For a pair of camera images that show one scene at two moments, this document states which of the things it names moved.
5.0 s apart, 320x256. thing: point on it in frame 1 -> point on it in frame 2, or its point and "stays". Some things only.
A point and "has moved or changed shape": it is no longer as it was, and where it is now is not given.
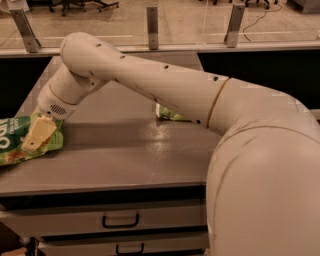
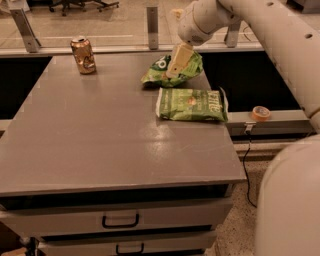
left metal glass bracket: x=26 y=30 stays
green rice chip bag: x=13 y=131 has moved or changed shape
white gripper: x=53 y=102 -> x=192 y=33
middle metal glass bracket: x=152 y=28 stays
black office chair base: x=65 y=5 stays
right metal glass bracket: x=235 y=19 stays
